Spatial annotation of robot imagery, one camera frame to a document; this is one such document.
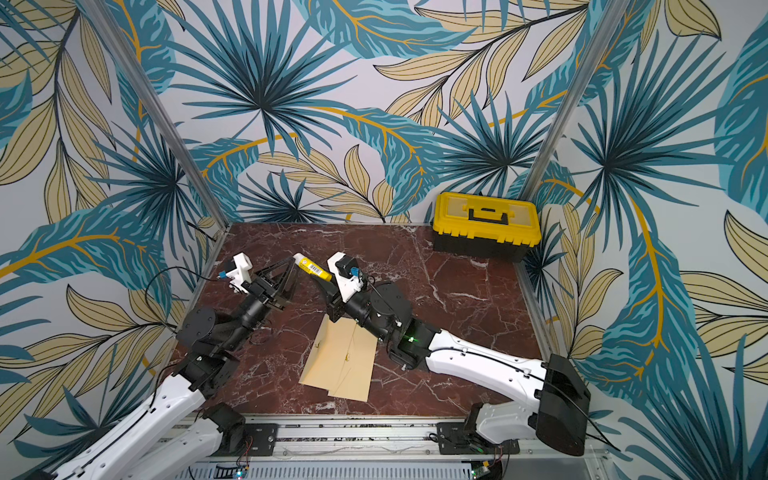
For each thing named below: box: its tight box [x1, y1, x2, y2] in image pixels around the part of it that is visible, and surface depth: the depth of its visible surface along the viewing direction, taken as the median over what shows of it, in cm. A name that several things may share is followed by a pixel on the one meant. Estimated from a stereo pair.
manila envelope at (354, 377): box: [328, 322, 378, 403], surface depth 86 cm
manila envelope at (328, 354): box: [298, 314, 356, 392], surface depth 88 cm
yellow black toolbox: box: [432, 191, 542, 262], surface depth 102 cm
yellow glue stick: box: [292, 253, 332, 282], surface depth 62 cm
